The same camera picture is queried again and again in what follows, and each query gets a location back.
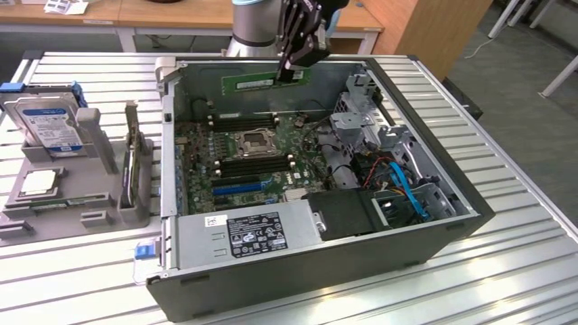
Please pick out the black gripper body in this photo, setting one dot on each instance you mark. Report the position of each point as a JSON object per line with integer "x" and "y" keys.
{"x": 312, "y": 10}

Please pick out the green RAM stick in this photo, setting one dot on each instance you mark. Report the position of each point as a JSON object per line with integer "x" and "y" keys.
{"x": 253, "y": 83}

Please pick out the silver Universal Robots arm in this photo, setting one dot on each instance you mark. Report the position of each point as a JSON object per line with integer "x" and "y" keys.
{"x": 253, "y": 23}

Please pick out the black RAM slot bank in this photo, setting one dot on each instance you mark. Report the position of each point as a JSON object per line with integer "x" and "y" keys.
{"x": 243, "y": 121}
{"x": 255, "y": 166}

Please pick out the metal disk bay cage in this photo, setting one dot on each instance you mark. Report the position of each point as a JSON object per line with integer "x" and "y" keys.
{"x": 361, "y": 111}

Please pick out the metal CPU socket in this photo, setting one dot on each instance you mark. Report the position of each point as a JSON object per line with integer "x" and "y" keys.
{"x": 255, "y": 142}

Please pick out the wooden cabinet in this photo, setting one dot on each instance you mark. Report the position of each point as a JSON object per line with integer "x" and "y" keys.
{"x": 433, "y": 30}

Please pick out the green motherboard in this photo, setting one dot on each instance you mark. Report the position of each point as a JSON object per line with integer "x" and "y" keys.
{"x": 253, "y": 159}

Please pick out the black expansion slot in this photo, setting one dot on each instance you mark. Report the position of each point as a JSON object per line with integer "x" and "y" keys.
{"x": 237, "y": 181}

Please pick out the blue expansion slot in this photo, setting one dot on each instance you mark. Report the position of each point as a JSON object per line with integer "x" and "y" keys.
{"x": 237, "y": 189}

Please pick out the graphics card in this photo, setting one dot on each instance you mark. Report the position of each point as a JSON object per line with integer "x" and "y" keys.
{"x": 131, "y": 159}

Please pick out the white table legs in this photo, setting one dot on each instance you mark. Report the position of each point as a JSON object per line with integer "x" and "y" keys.
{"x": 520, "y": 15}

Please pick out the grey power supply unit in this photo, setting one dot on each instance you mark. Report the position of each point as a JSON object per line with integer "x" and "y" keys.
{"x": 243, "y": 235}

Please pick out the white paper sheets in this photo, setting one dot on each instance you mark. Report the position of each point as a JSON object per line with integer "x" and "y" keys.
{"x": 66, "y": 6}

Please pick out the blue disk caddy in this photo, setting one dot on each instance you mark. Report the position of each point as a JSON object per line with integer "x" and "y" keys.
{"x": 41, "y": 89}

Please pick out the white table leg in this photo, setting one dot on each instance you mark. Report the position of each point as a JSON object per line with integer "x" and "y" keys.
{"x": 560, "y": 76}

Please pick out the hard disk with blue label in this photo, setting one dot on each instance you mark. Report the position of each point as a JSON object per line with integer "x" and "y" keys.
{"x": 46, "y": 125}

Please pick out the open black PC case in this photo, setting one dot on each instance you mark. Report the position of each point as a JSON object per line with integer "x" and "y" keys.
{"x": 316, "y": 271}

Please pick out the grey parts rack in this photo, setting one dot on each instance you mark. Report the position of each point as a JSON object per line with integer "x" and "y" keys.
{"x": 67, "y": 203}

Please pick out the blue case latch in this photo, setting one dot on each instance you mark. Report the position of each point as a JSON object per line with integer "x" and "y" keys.
{"x": 146, "y": 251}

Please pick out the silver CPU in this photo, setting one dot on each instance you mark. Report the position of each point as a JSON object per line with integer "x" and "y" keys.
{"x": 39, "y": 182}

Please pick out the wooden desk with white frame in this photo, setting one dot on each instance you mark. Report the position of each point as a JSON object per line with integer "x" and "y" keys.
{"x": 171, "y": 15}

